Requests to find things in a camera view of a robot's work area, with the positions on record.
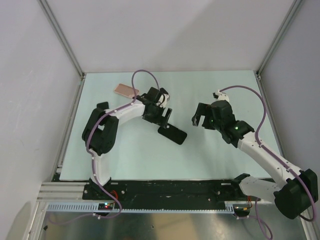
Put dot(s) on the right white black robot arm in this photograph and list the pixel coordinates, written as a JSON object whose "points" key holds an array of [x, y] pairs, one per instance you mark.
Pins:
{"points": [[293, 190]]}

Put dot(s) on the aluminium front rail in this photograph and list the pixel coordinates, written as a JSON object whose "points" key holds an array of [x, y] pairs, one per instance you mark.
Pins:
{"points": [[61, 191]]}

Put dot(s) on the right aluminium frame post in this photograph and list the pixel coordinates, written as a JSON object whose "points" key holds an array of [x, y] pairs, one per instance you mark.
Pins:
{"points": [[279, 36]]}

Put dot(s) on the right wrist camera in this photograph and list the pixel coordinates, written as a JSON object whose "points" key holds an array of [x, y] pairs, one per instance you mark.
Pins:
{"points": [[221, 96]]}

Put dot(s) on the aluminium frame post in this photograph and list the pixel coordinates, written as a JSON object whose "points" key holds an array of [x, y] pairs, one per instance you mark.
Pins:
{"points": [[49, 14], [279, 36]]}

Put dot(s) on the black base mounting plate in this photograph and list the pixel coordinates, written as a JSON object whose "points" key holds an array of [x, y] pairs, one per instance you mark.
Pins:
{"points": [[166, 195]]}

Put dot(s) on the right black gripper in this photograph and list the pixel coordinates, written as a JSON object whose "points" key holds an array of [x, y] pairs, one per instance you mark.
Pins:
{"points": [[203, 109]]}

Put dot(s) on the black phone case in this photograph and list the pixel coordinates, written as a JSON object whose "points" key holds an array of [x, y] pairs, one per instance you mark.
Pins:
{"points": [[173, 133]]}

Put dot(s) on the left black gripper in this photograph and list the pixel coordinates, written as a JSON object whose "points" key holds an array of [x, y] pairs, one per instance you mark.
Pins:
{"points": [[159, 120]]}

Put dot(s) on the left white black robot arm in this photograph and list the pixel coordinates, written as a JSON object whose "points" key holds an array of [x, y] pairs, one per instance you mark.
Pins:
{"points": [[101, 129]]}

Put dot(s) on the pink phone case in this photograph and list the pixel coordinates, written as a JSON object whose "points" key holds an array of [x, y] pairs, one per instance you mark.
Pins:
{"points": [[125, 91]]}

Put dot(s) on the left aluminium frame post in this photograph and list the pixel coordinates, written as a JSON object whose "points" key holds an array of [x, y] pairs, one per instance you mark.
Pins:
{"points": [[49, 14]]}

